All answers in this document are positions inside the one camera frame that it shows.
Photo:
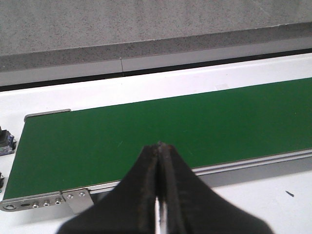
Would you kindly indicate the aluminium conveyor side rail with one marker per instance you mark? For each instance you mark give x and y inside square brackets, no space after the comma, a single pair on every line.
[255,169]

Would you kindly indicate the green conveyor belt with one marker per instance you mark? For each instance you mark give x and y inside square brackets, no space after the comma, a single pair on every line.
[62,151]

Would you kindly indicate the steel conveyor end plate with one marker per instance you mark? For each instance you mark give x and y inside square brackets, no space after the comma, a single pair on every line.
[31,202]

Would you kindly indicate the grey stone counter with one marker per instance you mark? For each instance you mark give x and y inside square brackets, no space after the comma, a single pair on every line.
[42,33]

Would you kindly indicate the steel conveyor support bracket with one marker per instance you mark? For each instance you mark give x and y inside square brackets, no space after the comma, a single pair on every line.
[78,200]

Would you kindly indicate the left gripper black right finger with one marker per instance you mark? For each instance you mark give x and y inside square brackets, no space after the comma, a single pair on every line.
[189,206]

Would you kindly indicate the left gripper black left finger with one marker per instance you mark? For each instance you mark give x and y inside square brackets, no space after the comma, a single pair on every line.
[129,208]

